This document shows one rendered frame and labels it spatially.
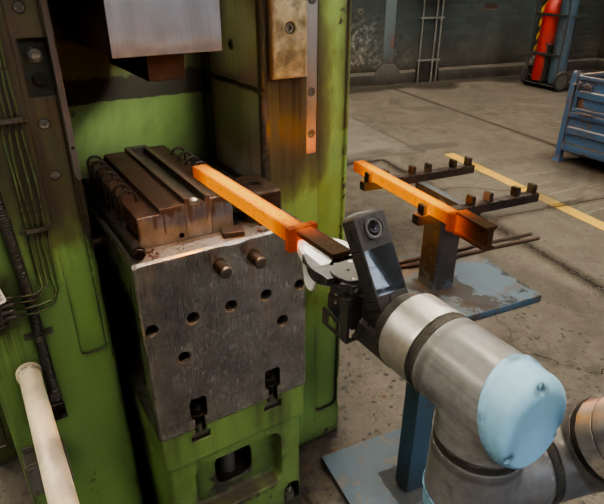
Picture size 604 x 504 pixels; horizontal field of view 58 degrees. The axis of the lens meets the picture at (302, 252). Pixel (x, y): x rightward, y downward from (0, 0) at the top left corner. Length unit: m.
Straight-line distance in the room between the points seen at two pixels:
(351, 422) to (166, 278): 1.10
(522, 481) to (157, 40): 0.84
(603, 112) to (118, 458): 4.17
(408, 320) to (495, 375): 0.10
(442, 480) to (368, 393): 1.54
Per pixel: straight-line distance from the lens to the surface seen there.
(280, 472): 1.61
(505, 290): 1.39
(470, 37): 8.75
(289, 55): 1.28
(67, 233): 1.22
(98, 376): 1.40
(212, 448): 1.40
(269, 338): 1.27
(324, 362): 1.74
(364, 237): 0.60
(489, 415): 0.50
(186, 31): 1.04
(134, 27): 1.01
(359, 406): 2.06
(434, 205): 1.10
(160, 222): 1.10
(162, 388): 1.22
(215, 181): 0.96
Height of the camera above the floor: 1.40
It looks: 27 degrees down
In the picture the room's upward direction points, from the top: straight up
